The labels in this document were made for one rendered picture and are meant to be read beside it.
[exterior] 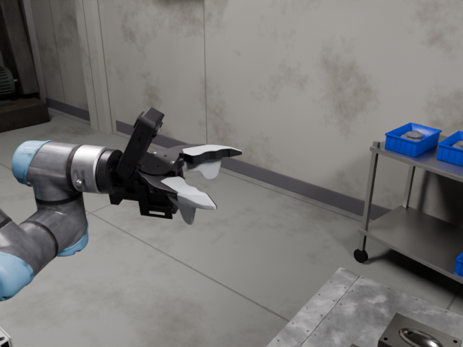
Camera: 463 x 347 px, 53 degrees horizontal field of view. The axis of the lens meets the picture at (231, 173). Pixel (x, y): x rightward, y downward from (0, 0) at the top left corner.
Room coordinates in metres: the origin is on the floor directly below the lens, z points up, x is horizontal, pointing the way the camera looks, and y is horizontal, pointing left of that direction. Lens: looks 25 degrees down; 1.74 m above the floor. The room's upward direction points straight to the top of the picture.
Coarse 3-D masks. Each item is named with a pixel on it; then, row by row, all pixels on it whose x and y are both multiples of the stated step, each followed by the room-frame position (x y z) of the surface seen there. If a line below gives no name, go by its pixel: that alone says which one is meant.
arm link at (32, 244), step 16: (0, 208) 0.60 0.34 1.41; (0, 224) 0.56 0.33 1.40; (16, 224) 0.58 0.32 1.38; (32, 224) 0.60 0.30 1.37; (0, 240) 0.54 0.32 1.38; (16, 240) 0.55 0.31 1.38; (32, 240) 0.57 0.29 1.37; (48, 240) 0.59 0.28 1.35; (0, 256) 0.52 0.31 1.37; (16, 256) 0.53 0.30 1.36; (32, 256) 0.55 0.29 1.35; (48, 256) 0.58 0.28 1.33; (0, 272) 0.50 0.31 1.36; (16, 272) 0.52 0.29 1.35; (32, 272) 0.54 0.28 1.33; (0, 288) 0.50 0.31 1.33; (16, 288) 0.51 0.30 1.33
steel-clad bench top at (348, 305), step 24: (336, 288) 1.16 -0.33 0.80; (360, 288) 1.16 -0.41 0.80; (384, 288) 1.16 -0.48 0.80; (312, 312) 1.06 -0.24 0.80; (336, 312) 1.06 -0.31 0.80; (360, 312) 1.06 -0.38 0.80; (384, 312) 1.06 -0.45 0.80; (408, 312) 1.06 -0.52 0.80; (432, 312) 1.06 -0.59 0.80; (288, 336) 0.96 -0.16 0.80; (312, 336) 0.96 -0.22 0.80; (336, 336) 0.96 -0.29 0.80; (360, 336) 0.96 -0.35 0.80; (456, 336) 0.96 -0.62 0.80
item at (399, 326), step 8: (392, 320) 0.96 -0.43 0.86; (400, 320) 0.96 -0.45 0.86; (408, 320) 0.96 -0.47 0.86; (392, 328) 0.93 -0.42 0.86; (400, 328) 0.93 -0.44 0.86; (408, 328) 0.93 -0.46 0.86; (416, 328) 0.93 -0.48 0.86; (424, 328) 0.93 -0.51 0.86; (432, 328) 0.93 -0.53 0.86; (384, 336) 0.90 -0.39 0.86; (392, 336) 0.90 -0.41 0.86; (400, 336) 0.91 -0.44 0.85; (408, 336) 0.92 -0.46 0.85; (416, 336) 0.92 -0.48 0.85; (424, 336) 0.91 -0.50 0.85; (432, 336) 0.90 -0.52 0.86; (440, 336) 0.90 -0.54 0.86; (448, 336) 0.90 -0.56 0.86; (384, 344) 0.88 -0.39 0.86; (392, 344) 0.87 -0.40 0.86; (400, 344) 0.87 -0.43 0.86; (408, 344) 0.87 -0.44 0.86; (416, 344) 0.89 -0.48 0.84; (424, 344) 0.89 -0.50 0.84; (432, 344) 0.89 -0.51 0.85; (440, 344) 0.88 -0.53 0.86; (448, 344) 0.87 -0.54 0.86; (456, 344) 0.87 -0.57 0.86
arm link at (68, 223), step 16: (80, 192) 0.68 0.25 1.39; (48, 208) 0.65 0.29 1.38; (64, 208) 0.65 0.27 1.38; (80, 208) 0.67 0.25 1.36; (48, 224) 0.61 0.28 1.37; (64, 224) 0.63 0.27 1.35; (80, 224) 0.67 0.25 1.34; (64, 240) 0.62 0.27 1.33; (80, 240) 0.66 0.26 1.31; (64, 256) 0.65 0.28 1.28
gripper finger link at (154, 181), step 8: (144, 176) 0.60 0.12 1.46; (152, 176) 0.60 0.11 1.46; (160, 176) 0.60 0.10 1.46; (152, 184) 0.58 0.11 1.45; (160, 184) 0.58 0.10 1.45; (152, 192) 0.58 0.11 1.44; (160, 192) 0.57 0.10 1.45; (168, 192) 0.56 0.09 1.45; (176, 192) 0.56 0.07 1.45; (176, 200) 0.56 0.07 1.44
